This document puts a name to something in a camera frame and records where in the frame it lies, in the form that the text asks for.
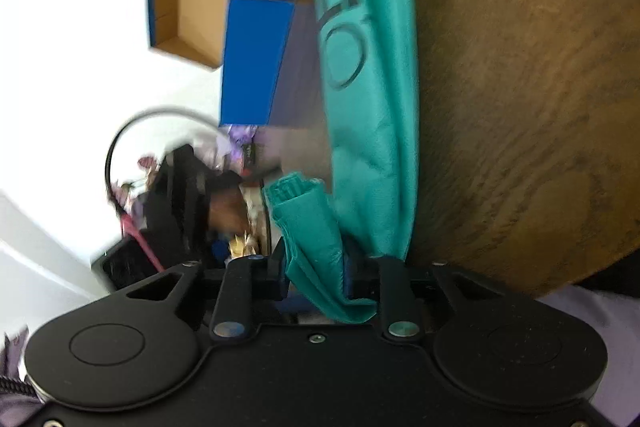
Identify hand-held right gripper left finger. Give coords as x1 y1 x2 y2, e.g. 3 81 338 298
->
125 252 290 342

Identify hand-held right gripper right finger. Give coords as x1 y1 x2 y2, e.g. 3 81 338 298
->
344 254 506 342

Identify teal shopping bag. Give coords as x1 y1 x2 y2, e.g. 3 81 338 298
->
261 0 420 325

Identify person's left hand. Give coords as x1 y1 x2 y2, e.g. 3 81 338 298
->
206 184 251 235

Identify stack of wooden pieces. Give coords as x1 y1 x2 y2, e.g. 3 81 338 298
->
227 229 261 258

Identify pink flowers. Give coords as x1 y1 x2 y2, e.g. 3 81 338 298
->
111 154 157 208

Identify purple packet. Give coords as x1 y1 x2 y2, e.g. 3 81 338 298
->
227 124 262 148

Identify blue cardboard box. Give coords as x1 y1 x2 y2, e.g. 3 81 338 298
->
146 0 325 128

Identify pink cable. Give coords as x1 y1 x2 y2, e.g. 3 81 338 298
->
116 206 167 274

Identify black coiled cable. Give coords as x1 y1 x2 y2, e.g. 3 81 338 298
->
0 376 32 397

